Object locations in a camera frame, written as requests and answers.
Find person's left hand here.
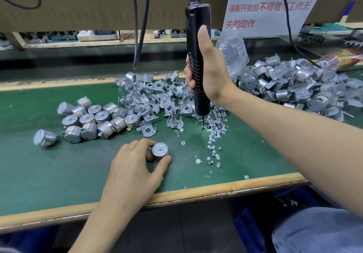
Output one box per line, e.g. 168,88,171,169
102,138,172,217

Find person's right hand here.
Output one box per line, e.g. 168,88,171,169
183,24,239,109

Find silver round motor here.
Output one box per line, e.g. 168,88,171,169
151,142,170,161

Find silver metal bracket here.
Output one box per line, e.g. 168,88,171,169
138,123,157,138

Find black electric screwdriver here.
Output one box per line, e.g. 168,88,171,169
184,0,212,127

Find pile of metal brackets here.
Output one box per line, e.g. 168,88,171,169
115,71,196,137

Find pile of silver motors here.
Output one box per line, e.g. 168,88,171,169
33,96,143,147

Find pile of assembled motors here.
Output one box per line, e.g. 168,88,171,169
238,54,363,123

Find person's right forearm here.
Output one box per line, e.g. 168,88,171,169
221,88,363,217

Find small clear plastic bag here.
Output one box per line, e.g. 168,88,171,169
217,27,250,80

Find scatter of small silver screws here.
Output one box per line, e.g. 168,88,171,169
181,107,250,180

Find white paper sign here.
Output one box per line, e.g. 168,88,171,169
221,0,330,40

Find green bench mat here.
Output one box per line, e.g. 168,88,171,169
0,71,363,217

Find blue plastic bin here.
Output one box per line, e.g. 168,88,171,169
0,224,57,253

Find orange packet in plastic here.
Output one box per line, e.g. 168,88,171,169
323,48,363,72

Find dark blue crate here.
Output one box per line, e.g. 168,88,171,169
233,188,318,253

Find brown back panel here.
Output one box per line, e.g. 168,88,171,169
0,0,363,33

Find grey blue trousers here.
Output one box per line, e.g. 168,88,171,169
272,207,363,253

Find black hanging cable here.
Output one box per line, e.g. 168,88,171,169
127,0,140,70
135,0,152,70

